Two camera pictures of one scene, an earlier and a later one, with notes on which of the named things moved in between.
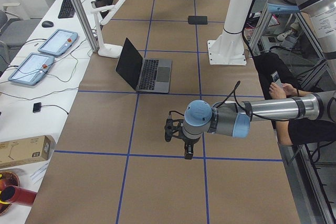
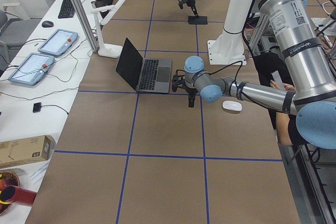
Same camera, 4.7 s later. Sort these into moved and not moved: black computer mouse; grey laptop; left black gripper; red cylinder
Moved: left black gripper
Not moved: red cylinder; black computer mouse; grey laptop
